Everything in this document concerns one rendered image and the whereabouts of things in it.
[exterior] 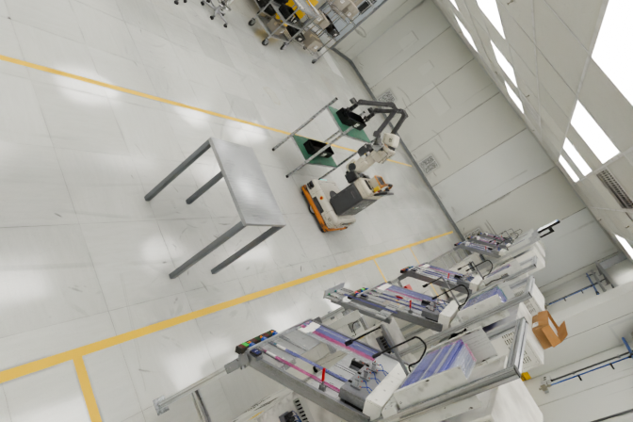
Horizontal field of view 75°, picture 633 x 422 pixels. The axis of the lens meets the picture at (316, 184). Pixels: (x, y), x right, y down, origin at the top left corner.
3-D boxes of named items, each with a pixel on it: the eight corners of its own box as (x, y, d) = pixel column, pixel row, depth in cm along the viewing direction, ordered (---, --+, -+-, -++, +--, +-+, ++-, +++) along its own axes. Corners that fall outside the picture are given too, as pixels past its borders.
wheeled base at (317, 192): (344, 230, 570) (359, 220, 561) (322, 233, 515) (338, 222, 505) (322, 188, 590) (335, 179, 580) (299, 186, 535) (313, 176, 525)
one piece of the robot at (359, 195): (348, 220, 563) (398, 187, 531) (330, 221, 516) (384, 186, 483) (336, 199, 573) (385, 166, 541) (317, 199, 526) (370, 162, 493)
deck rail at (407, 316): (354, 303, 344) (355, 296, 343) (355, 302, 345) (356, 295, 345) (441, 332, 309) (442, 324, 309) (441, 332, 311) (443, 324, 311)
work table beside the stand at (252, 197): (188, 200, 361) (251, 148, 329) (215, 274, 336) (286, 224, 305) (143, 196, 323) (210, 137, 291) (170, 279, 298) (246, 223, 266)
